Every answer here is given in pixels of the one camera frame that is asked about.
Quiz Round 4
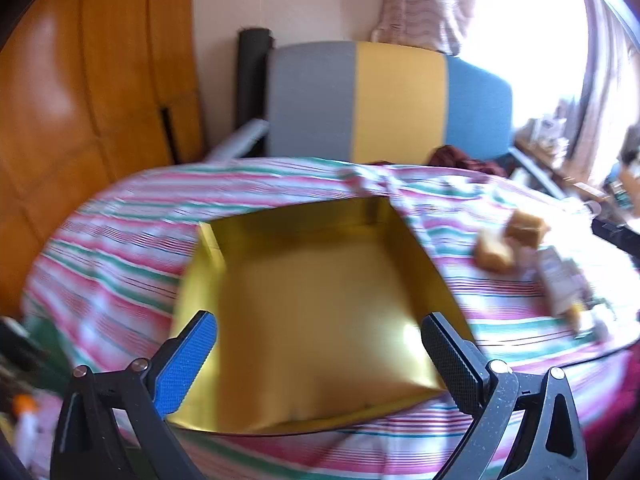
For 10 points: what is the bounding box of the white bottle orange cap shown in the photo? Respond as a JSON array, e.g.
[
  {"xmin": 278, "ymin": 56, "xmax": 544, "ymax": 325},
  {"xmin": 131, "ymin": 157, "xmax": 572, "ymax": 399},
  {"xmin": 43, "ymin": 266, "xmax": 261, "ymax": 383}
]
[{"xmin": 12, "ymin": 395, "xmax": 41, "ymax": 461}]

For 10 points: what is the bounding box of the pink patterned curtain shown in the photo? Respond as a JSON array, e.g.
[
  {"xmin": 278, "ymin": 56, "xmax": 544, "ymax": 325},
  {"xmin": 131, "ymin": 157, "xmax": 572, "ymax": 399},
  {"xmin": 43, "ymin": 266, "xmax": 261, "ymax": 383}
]
[{"xmin": 370, "ymin": 0, "xmax": 481, "ymax": 56}]

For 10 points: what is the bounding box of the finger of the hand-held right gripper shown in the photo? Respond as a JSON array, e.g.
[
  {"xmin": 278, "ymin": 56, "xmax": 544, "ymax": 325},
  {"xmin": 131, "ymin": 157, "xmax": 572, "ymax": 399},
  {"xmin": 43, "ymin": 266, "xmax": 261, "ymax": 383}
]
[{"xmin": 591, "ymin": 217, "xmax": 640, "ymax": 263}]

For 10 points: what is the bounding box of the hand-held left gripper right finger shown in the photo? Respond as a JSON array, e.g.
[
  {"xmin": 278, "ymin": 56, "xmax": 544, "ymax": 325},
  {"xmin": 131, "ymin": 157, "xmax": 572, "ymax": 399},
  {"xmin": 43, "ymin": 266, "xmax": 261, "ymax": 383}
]
[{"xmin": 420, "ymin": 311, "xmax": 591, "ymax": 480}]

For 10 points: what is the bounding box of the white carton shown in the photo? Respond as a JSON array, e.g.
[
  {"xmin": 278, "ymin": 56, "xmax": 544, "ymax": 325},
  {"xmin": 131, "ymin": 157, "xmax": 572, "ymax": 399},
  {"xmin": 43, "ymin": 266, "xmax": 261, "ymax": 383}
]
[{"xmin": 527, "ymin": 115, "xmax": 568, "ymax": 143}]

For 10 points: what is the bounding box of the wooden side table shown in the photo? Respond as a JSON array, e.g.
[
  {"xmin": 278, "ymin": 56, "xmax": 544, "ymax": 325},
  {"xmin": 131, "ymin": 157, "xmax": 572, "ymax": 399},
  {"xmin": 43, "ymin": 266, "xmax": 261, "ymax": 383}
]
[{"xmin": 510, "ymin": 137, "xmax": 611, "ymax": 201}]

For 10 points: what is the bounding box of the striped snack bar packet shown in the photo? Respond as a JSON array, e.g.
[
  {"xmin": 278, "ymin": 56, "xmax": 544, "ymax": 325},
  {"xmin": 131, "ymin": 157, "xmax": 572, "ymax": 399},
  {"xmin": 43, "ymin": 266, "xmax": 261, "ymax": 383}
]
[{"xmin": 537, "ymin": 246, "xmax": 591, "ymax": 316}]

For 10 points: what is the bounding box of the striped beige curtain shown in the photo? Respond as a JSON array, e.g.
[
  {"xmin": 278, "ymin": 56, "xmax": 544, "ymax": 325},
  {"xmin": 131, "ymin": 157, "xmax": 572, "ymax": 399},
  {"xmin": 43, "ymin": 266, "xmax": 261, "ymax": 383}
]
[{"xmin": 570, "ymin": 0, "xmax": 636, "ymax": 181}]

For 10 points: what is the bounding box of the bright window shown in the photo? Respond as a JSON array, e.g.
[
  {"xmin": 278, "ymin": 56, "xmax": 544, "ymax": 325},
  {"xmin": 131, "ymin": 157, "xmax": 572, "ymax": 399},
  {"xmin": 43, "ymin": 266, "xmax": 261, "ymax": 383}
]
[{"xmin": 460, "ymin": 0, "xmax": 591, "ymax": 136}]

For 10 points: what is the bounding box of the yellow sponge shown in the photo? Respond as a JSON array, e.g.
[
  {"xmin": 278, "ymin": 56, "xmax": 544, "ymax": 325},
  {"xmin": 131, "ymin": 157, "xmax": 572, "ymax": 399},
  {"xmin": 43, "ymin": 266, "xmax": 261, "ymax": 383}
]
[
  {"xmin": 472, "ymin": 230, "xmax": 518, "ymax": 275},
  {"xmin": 504, "ymin": 210, "xmax": 551, "ymax": 250}
]

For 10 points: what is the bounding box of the dark red cloth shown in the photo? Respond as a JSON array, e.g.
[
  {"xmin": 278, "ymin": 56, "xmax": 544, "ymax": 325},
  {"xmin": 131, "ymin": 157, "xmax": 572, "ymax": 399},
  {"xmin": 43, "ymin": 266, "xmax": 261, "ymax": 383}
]
[{"xmin": 367, "ymin": 145, "xmax": 511, "ymax": 178}]

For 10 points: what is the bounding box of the striped pink green tablecloth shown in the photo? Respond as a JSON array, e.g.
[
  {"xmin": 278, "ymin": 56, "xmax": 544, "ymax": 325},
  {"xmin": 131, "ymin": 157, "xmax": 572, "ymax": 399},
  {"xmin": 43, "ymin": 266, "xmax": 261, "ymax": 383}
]
[{"xmin": 20, "ymin": 156, "xmax": 640, "ymax": 480}]

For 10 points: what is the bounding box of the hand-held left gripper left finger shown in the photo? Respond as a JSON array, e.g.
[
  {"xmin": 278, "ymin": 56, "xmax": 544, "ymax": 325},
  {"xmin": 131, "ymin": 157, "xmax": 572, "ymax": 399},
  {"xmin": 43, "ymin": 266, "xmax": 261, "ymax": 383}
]
[{"xmin": 50, "ymin": 310, "xmax": 219, "ymax": 480}]

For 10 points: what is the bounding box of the grey yellow blue chair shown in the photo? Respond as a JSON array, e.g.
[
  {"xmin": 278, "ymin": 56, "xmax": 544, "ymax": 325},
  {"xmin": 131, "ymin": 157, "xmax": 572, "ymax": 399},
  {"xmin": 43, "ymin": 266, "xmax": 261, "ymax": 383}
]
[{"xmin": 202, "ymin": 40, "xmax": 566, "ymax": 196}]

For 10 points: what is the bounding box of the wooden wardrobe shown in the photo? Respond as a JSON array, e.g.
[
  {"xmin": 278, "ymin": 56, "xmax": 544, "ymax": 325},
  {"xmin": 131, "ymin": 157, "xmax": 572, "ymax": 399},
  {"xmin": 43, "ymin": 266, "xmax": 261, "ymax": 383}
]
[{"xmin": 0, "ymin": 0, "xmax": 206, "ymax": 316}]

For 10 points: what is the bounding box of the gold metal box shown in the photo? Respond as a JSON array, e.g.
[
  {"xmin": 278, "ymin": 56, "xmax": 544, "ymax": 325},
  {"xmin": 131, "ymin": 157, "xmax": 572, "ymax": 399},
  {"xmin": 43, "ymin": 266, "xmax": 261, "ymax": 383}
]
[{"xmin": 167, "ymin": 196, "xmax": 476, "ymax": 436}]

